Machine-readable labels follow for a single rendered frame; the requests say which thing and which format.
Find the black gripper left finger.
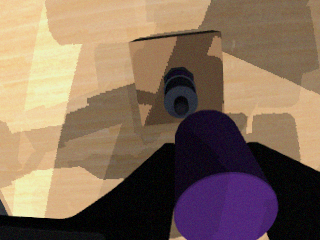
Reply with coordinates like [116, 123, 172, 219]
[0, 143, 175, 240]

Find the tan square block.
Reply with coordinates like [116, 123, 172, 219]
[129, 29, 224, 125]

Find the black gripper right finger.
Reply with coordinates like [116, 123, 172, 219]
[247, 143, 320, 240]

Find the purple cylinder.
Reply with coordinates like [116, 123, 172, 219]
[173, 109, 279, 240]

